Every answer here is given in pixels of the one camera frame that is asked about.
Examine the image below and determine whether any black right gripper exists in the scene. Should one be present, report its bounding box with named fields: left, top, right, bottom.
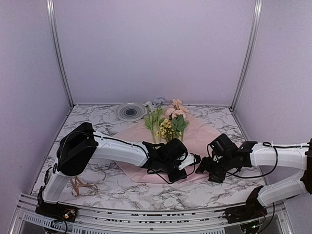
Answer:
left=195, top=155, right=234, bottom=184

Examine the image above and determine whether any pink wrapping paper sheet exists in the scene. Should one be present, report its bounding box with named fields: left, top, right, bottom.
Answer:
left=114, top=105, right=220, bottom=185

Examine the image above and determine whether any yellow fake flower bunch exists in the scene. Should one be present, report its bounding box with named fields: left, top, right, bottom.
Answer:
left=155, top=118, right=180, bottom=143

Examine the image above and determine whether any large pink fake rose stem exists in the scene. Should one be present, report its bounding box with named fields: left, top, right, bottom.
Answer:
left=165, top=99, right=189, bottom=141

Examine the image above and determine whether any blue fake flower stem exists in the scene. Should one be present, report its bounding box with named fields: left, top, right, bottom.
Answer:
left=143, top=97, right=166, bottom=143

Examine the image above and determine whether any beige raffia ribbon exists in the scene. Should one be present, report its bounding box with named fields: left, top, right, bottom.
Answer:
left=70, top=167, right=107, bottom=197

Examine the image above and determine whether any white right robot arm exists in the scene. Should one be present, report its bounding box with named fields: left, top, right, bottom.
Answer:
left=196, top=134, right=312, bottom=218

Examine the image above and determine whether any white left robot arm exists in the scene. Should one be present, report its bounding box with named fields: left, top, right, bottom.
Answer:
left=40, top=122, right=188, bottom=217

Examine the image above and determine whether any striped grey ceramic plate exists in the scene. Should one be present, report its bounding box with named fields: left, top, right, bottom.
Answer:
left=115, top=102, right=147, bottom=122

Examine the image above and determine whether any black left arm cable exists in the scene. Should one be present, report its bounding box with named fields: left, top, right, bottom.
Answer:
left=146, top=153, right=198, bottom=185

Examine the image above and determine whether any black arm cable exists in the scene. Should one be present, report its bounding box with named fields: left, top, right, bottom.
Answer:
left=146, top=153, right=198, bottom=185
left=226, top=143, right=310, bottom=178

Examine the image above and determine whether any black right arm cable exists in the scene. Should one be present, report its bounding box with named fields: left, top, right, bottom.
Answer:
left=226, top=143, right=310, bottom=178

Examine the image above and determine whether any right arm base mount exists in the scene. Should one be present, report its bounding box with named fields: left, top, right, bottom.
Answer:
left=222, top=186, right=268, bottom=224

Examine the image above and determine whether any aluminium front rail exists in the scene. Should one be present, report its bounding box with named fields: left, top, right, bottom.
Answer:
left=8, top=194, right=294, bottom=234

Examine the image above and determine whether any right aluminium frame post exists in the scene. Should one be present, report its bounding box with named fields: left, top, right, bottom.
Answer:
left=230, top=0, right=263, bottom=112

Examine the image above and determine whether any aluminium frame post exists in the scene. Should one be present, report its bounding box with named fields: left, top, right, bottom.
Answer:
left=230, top=0, right=263, bottom=112
left=46, top=0, right=74, bottom=108

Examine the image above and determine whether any left aluminium frame post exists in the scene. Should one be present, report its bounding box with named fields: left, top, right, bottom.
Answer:
left=46, top=0, right=74, bottom=108

